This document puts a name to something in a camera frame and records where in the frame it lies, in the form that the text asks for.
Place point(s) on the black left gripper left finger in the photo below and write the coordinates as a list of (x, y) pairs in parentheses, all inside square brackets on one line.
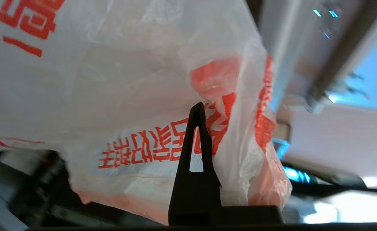
[(191, 199)]

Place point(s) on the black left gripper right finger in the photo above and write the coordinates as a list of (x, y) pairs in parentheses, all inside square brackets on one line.
[(252, 215)]

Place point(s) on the white bag with cartoon print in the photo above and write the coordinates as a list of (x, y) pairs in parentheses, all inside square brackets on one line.
[(111, 80)]

